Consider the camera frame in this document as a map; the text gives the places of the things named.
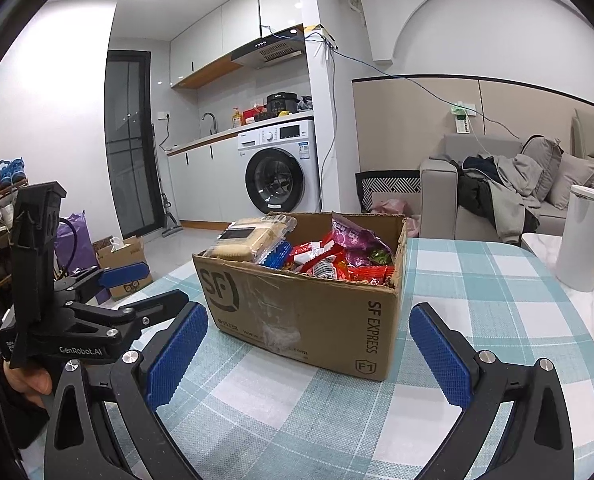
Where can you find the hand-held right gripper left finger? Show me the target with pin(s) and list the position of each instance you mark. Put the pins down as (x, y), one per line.
(177, 355)

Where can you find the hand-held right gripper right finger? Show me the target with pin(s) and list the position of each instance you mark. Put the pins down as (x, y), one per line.
(439, 355)

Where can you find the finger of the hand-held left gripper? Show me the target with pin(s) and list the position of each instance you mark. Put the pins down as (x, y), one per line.
(122, 276)
(147, 310)

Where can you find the clear biscuit packet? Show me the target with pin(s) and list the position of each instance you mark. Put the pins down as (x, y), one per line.
(247, 240)

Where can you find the brown cardboard box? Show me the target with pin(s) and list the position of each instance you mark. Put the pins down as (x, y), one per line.
(302, 320)

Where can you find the blue cookie packet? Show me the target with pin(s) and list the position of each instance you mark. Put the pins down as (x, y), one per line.
(274, 257)

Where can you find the purple candy packet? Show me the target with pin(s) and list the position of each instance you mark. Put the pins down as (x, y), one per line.
(357, 240)

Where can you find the white and red snack packet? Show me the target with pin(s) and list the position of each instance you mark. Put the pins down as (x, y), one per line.
(322, 265)

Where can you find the person's left hand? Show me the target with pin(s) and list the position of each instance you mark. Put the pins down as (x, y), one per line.
(27, 382)

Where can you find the printed cardboard box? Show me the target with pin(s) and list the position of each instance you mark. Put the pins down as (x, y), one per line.
(127, 270)

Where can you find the purple bag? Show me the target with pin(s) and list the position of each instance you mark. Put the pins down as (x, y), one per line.
(74, 250)

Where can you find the stick vacuum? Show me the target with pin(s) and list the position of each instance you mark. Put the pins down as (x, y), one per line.
(164, 210)

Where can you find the white kitchen counter cabinet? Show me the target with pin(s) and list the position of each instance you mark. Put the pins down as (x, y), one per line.
(202, 185)

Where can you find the dark glass door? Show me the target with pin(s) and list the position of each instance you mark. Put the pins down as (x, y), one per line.
(132, 150)

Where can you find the pink bag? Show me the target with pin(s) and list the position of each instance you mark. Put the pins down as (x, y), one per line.
(392, 210)

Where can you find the beige sofa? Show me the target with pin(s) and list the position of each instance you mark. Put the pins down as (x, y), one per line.
(437, 200)

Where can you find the dark jacket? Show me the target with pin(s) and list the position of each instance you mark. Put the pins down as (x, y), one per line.
(472, 195)

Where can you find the kitchen faucet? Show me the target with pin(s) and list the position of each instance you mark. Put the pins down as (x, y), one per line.
(209, 122)

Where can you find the patterned basket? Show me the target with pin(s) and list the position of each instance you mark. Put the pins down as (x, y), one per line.
(387, 185)

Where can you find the white washing machine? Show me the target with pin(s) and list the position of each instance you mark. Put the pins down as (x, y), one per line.
(277, 180)

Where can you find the white cylindrical bin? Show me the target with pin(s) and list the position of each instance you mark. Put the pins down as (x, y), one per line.
(582, 240)

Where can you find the grey garment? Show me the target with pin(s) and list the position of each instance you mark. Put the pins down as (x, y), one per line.
(512, 180)

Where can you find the yellow soap bottle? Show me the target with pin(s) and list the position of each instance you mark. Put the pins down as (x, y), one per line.
(237, 119)

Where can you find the red box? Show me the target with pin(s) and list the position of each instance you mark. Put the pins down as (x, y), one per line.
(254, 116)

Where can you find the grey pillow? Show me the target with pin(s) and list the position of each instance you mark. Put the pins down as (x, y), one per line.
(544, 160)
(574, 180)

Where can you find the black rice cooker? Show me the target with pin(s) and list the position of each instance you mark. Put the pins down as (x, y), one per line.
(282, 105)

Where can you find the range hood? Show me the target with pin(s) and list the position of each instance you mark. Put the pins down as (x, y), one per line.
(269, 50)

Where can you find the green and white wall socket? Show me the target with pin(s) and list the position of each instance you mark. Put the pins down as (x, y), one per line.
(463, 119)

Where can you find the white wall cabinet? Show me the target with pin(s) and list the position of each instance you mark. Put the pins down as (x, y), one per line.
(217, 35)

